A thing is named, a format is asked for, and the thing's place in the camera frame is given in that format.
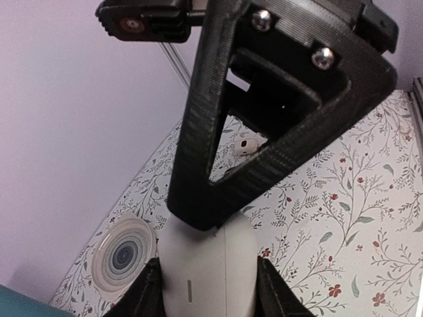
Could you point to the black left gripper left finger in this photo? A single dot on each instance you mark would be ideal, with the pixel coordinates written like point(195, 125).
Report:
point(144, 298)

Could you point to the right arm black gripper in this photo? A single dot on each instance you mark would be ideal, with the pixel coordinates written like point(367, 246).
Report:
point(295, 75)

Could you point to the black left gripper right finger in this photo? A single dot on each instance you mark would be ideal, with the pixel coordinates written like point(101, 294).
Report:
point(274, 298)

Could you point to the white oval charging case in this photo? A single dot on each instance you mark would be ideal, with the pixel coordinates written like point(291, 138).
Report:
point(209, 273)

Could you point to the small white earbud case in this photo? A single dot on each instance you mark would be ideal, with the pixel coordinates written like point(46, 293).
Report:
point(246, 147)

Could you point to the grey spiral ceramic plate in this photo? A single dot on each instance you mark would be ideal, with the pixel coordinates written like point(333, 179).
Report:
point(121, 255)

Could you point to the teal cylindrical vase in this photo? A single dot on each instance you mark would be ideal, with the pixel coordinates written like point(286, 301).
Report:
point(14, 304)

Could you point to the right aluminium corner post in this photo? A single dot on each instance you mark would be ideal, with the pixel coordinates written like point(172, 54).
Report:
point(177, 63)

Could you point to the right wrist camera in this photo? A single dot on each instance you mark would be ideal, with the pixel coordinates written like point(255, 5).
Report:
point(168, 21)

